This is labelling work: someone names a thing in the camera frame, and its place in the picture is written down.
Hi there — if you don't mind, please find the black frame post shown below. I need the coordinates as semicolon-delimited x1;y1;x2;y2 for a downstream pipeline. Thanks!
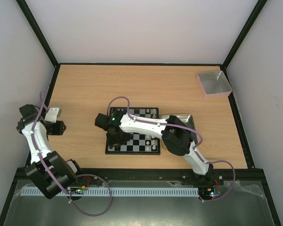
221;0;268;69
16;0;59;68

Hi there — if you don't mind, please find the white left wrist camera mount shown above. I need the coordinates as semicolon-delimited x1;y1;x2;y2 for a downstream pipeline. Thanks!
44;107;62;123

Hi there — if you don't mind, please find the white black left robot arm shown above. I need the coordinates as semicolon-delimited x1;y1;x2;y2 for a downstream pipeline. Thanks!
17;104;81;199

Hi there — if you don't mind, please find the black frame post left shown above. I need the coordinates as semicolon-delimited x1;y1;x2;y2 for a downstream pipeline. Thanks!
16;0;59;68

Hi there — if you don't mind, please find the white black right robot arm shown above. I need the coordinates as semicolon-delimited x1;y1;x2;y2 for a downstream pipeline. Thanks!
95;110;213;185

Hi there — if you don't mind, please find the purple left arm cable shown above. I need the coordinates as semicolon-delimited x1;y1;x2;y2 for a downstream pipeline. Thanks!
31;90;113;216

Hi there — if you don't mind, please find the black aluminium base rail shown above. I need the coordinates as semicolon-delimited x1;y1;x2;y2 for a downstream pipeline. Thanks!
13;168;267;187

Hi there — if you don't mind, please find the black frame post right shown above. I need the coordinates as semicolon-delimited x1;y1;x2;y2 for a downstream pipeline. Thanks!
221;0;268;69

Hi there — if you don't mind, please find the white slotted cable duct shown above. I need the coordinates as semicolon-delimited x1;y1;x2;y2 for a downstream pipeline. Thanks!
20;187;200;197

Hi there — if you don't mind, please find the black white chess board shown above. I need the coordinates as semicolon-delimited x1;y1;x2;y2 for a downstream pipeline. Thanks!
105;107;160;155

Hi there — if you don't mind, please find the white chess piece row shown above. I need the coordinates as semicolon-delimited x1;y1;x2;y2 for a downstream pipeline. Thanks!
145;108;157;152

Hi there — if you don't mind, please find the gold metal tin tray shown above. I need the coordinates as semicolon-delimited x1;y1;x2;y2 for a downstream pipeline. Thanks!
160;114;198;151

